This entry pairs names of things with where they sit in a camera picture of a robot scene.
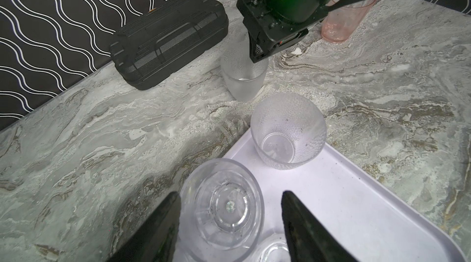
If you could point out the black plastic case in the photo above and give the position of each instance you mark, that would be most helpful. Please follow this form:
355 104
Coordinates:
149 49

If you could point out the frosted plastic cup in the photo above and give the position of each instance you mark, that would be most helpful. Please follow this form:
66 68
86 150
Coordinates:
242 77
288 130

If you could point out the pink plastic cup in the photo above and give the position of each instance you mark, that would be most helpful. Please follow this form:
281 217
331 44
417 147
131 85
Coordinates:
340 24

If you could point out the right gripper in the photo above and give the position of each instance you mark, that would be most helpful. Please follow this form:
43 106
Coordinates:
274 25

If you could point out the lilac plastic tray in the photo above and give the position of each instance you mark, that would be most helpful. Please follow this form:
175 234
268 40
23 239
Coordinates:
364 217

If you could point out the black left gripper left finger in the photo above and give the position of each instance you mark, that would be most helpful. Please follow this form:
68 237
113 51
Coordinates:
155 240

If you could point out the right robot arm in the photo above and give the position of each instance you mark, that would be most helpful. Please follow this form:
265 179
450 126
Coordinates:
274 25

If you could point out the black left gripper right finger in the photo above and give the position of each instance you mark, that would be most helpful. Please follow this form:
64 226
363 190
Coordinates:
307 239

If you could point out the clear plastic cup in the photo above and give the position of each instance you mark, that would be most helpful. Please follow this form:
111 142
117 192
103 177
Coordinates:
273 249
222 212

